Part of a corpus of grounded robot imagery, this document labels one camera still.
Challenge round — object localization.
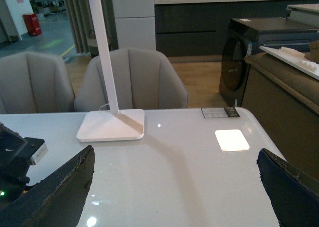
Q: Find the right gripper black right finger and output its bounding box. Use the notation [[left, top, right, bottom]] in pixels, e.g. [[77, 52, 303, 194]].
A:
[[257, 148, 319, 227]]

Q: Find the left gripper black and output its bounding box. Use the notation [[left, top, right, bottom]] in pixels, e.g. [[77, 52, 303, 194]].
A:
[[0, 123, 48, 209]]

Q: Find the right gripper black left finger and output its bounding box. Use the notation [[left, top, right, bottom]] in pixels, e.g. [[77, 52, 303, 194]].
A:
[[0, 145, 95, 227]]

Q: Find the beige chair far left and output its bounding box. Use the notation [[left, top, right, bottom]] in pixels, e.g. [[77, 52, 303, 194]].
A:
[[0, 51, 75, 114]]

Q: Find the olive green sofa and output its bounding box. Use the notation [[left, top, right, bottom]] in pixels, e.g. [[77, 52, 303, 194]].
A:
[[242, 53, 319, 179]]

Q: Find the white desk lamp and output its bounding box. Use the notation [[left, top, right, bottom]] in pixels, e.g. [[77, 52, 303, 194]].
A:
[[76, 0, 145, 142]]

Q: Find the black label card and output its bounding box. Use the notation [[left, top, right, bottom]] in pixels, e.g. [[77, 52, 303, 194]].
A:
[[201, 107, 240, 118]]

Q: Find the white board with blocks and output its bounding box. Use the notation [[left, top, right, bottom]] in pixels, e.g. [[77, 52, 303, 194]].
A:
[[259, 46, 319, 80]]

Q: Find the beige chair near lamp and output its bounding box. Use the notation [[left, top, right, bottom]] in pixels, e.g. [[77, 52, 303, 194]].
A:
[[74, 48, 188, 112]]

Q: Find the beige pleated curtain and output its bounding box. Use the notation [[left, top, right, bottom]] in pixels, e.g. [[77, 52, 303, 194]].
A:
[[64, 0, 118, 53]]

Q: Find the black washing machine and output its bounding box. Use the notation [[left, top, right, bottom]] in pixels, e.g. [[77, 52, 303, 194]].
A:
[[219, 17, 319, 106]]

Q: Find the white tall cabinet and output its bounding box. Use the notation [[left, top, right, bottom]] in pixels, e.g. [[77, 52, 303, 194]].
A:
[[112, 0, 156, 50]]

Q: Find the dark grey kitchen counter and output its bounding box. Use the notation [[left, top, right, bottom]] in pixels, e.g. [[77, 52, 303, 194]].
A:
[[155, 0, 319, 57]]

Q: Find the woven basket with handles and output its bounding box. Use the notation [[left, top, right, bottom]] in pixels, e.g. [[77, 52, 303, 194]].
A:
[[87, 30, 112, 48]]

